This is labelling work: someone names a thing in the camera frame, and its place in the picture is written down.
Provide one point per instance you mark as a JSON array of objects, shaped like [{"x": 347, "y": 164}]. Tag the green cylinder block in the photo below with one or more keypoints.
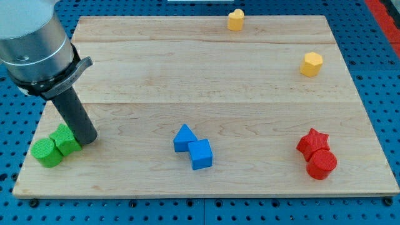
[{"x": 46, "y": 153}]

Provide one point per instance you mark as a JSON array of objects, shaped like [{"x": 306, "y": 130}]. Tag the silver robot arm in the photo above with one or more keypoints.
[{"x": 42, "y": 61}]

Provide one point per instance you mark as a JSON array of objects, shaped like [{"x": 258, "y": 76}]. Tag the red cylinder block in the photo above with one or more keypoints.
[{"x": 321, "y": 164}]

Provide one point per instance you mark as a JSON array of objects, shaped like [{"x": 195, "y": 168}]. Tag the wooden board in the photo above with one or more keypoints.
[{"x": 241, "y": 90}]

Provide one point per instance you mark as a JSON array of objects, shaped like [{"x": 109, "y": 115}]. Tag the red star block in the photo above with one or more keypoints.
[{"x": 313, "y": 142}]

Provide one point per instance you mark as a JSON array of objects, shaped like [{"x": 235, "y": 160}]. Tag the yellow hexagon block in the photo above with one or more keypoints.
[{"x": 311, "y": 64}]

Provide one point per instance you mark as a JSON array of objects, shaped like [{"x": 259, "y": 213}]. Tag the yellow heart block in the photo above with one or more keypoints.
[{"x": 235, "y": 20}]

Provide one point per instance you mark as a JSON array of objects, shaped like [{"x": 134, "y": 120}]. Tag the black and silver clamp flange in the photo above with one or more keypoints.
[{"x": 50, "y": 88}]

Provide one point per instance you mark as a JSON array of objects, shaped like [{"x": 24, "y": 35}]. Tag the blue triangle block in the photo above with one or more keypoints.
[{"x": 183, "y": 138}]

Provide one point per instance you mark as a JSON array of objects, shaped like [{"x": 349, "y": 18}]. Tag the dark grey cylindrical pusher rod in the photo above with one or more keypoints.
[{"x": 75, "y": 116}]

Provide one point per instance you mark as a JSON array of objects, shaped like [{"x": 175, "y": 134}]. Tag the blue cube block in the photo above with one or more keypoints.
[{"x": 201, "y": 154}]

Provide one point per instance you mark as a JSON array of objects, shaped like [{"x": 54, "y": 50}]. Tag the green hexagon block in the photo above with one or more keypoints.
[{"x": 65, "y": 140}]

